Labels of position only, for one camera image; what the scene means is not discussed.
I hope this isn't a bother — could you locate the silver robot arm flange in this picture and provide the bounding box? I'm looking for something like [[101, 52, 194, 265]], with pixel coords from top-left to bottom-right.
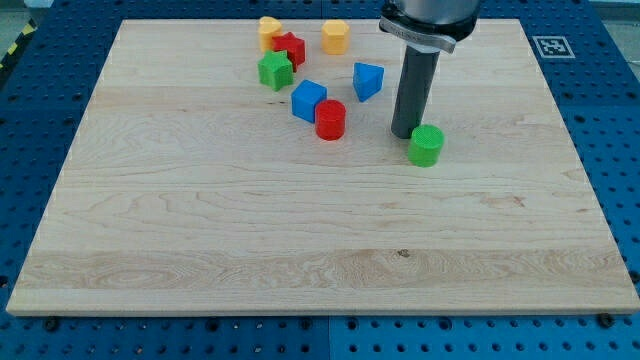
[[379, 0, 481, 54]]

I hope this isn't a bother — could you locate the blue cube block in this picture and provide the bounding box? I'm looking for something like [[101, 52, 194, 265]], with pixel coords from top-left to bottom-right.
[[291, 80, 328, 123]]

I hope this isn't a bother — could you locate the red cylinder block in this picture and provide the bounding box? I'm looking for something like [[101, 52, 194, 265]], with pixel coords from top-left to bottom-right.
[[315, 99, 346, 141]]

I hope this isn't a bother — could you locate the green cylinder block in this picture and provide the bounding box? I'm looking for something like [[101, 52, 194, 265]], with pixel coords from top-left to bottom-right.
[[408, 125, 445, 167]]

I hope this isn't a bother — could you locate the blue triangular block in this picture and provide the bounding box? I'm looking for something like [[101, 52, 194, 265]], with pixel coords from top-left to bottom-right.
[[352, 62, 384, 102]]

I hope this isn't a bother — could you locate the green star block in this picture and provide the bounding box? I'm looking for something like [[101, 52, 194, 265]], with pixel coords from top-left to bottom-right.
[[257, 50, 294, 91]]

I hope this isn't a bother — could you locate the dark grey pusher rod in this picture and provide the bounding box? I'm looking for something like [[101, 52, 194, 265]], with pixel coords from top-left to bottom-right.
[[391, 45, 439, 139]]

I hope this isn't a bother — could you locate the light wooden board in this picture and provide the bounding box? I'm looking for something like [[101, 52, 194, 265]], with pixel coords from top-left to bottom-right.
[[7, 19, 639, 317]]

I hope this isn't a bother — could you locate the red star block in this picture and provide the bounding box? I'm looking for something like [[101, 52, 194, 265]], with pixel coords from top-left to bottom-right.
[[273, 32, 306, 73]]

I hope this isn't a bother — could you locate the yellow hexagon block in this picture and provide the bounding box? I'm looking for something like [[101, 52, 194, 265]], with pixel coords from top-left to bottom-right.
[[321, 19, 350, 55]]

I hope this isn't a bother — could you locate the yellow heart block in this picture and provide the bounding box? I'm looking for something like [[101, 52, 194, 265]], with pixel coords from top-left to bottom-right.
[[257, 16, 283, 53]]

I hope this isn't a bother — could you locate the white fiducial marker tag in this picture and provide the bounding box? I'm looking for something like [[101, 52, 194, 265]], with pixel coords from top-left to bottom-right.
[[532, 35, 575, 59]]

